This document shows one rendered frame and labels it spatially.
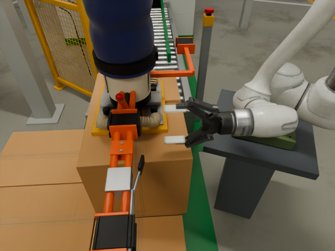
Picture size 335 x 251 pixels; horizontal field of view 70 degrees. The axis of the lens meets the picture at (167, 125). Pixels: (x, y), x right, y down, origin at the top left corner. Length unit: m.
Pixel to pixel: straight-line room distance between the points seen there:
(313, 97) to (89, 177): 0.90
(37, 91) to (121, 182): 1.94
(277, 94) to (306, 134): 0.34
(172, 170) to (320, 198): 1.47
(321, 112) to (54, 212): 1.23
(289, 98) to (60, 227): 1.13
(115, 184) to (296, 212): 1.57
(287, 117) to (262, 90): 0.15
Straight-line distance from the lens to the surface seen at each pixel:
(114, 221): 0.56
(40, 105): 2.57
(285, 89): 1.10
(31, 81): 2.42
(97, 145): 0.91
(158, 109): 0.98
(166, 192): 1.00
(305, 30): 0.82
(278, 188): 2.06
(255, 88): 0.90
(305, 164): 1.22
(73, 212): 1.25
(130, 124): 0.75
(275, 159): 1.18
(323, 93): 1.08
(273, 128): 0.79
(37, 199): 1.36
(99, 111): 1.01
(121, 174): 0.63
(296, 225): 1.95
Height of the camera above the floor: 1.60
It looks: 43 degrees down
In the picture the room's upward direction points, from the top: straight up
